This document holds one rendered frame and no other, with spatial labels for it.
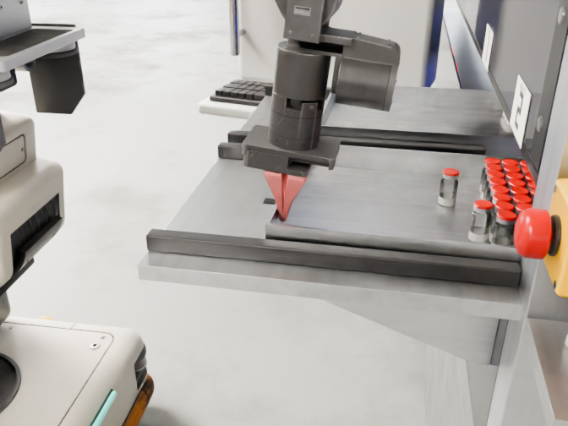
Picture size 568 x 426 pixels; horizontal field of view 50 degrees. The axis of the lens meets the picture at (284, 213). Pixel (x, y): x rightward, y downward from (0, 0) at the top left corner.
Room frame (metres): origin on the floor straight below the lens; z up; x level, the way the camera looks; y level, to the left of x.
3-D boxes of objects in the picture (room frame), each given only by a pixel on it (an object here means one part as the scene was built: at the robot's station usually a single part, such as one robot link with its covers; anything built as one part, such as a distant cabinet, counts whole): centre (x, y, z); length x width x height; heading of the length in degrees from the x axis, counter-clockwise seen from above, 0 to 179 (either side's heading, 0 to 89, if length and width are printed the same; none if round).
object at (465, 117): (1.01, -0.24, 0.90); 0.34 x 0.26 x 0.04; 79
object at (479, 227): (0.61, -0.22, 0.90); 0.02 x 0.02 x 0.05
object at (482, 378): (1.51, -0.43, 0.73); 1.98 x 0.01 x 0.25; 169
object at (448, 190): (0.71, -0.21, 0.90); 0.02 x 0.02 x 0.04
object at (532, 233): (0.42, -0.20, 0.99); 0.04 x 0.04 x 0.04; 79
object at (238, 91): (1.41, -0.03, 0.82); 0.40 x 0.14 x 0.02; 68
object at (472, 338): (0.62, -0.08, 0.80); 0.34 x 0.03 x 0.13; 79
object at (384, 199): (0.68, -0.17, 0.90); 0.34 x 0.26 x 0.04; 79
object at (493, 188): (0.66, -0.26, 0.90); 0.18 x 0.02 x 0.05; 169
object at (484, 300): (0.86, -0.14, 0.87); 0.70 x 0.48 x 0.02; 169
